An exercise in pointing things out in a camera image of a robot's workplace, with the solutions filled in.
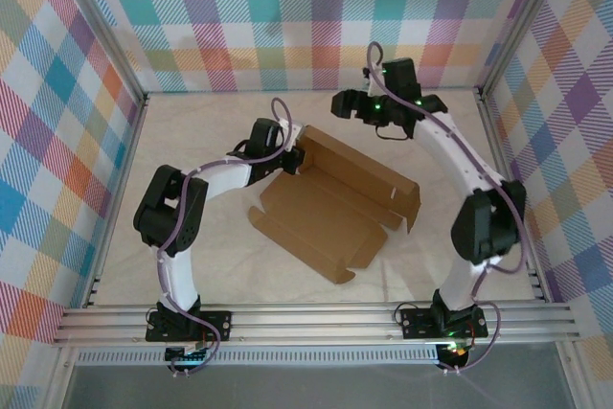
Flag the brown cardboard box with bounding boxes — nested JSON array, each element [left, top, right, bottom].
[[247, 124, 422, 284]]

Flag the green-lit circuit board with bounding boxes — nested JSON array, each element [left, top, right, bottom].
[[164, 344, 210, 365]]

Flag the circuit board with orange part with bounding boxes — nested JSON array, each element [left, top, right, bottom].
[[438, 341, 473, 367]]

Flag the aluminium side rail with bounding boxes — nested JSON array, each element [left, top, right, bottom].
[[81, 92, 150, 309], [476, 87, 550, 305]]

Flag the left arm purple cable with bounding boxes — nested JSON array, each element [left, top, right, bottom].
[[156, 98, 294, 378]]

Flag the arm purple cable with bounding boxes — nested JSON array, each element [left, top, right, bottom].
[[156, 98, 294, 378], [366, 41, 528, 375]]

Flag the aluminium corner post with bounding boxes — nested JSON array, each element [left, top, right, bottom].
[[50, 0, 149, 103], [476, 0, 576, 102]]

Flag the long aluminium mounting rail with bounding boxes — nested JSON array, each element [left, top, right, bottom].
[[51, 304, 581, 347]]

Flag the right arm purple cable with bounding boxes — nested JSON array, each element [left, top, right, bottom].
[[366, 41, 528, 375]]

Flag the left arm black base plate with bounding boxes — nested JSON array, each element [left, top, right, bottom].
[[145, 309, 234, 344]]

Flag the slotted grey cable duct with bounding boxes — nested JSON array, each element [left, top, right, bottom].
[[75, 349, 441, 367]]

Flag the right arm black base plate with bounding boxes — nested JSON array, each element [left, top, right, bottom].
[[398, 306, 489, 341]]

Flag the aluminium frame leg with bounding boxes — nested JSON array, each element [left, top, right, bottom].
[[555, 344, 593, 409], [40, 345, 80, 409]]

